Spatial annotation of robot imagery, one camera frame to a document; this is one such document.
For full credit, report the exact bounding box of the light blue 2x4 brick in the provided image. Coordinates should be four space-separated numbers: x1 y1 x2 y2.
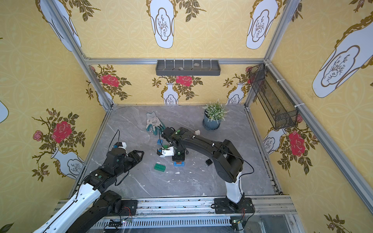
173 161 185 167

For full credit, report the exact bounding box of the green 2x4 brick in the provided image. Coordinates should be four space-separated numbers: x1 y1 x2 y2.
154 164 166 172

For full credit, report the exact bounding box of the black 2x2 brick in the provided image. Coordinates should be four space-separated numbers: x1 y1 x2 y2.
206 159 213 166

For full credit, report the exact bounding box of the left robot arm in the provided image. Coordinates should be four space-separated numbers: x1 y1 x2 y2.
35 147 144 233

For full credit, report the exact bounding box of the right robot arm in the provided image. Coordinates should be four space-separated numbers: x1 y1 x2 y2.
157 127 244 204

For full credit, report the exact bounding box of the green white work glove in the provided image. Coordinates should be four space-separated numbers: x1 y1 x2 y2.
146 112 165 135

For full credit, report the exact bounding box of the potted plant grey pot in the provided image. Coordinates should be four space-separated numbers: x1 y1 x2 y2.
203 101 228 131

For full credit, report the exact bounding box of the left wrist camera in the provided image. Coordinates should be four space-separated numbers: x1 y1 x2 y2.
113 142 127 150

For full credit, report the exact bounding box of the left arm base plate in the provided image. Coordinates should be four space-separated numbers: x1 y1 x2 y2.
94 199 138 216

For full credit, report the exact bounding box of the grey wall shelf tray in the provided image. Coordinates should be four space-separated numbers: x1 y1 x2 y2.
155 59 221 76

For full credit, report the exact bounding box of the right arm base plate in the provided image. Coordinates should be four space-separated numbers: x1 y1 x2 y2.
211 197 254 214

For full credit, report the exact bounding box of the black wire mesh basket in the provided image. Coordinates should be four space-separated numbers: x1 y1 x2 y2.
248 64 298 130

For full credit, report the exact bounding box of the aluminium front rail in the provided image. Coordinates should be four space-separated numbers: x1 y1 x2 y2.
91 195 305 233

